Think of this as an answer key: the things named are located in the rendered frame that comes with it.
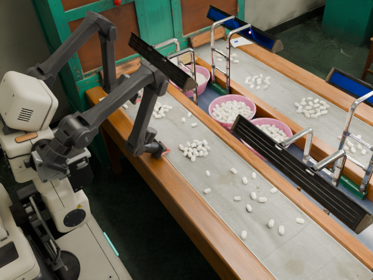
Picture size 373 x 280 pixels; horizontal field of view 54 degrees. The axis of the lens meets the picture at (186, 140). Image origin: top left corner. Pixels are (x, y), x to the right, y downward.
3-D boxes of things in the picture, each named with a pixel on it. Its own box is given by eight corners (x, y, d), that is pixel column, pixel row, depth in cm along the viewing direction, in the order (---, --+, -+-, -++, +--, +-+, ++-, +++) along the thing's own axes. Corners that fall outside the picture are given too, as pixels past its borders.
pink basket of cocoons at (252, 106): (240, 142, 199) (241, 129, 192) (200, 126, 211) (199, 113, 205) (263, 115, 214) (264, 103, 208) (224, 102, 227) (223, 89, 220)
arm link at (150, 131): (122, 144, 169) (135, 156, 166) (134, 124, 165) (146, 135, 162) (138, 143, 179) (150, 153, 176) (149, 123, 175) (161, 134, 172)
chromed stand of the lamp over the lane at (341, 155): (297, 247, 150) (315, 174, 120) (265, 215, 163) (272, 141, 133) (329, 224, 157) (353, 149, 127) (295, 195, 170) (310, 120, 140)
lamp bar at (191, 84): (185, 93, 174) (184, 80, 169) (127, 45, 214) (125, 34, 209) (198, 86, 177) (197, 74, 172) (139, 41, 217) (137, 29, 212)
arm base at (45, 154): (34, 147, 128) (45, 166, 120) (47, 129, 127) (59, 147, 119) (54, 154, 134) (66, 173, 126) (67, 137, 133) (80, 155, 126)
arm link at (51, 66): (91, 0, 156) (105, 11, 152) (106, 20, 168) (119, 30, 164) (19, 77, 153) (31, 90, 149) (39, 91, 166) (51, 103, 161)
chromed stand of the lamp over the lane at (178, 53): (174, 126, 213) (165, 59, 183) (157, 110, 226) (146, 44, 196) (201, 114, 220) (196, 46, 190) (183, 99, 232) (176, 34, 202)
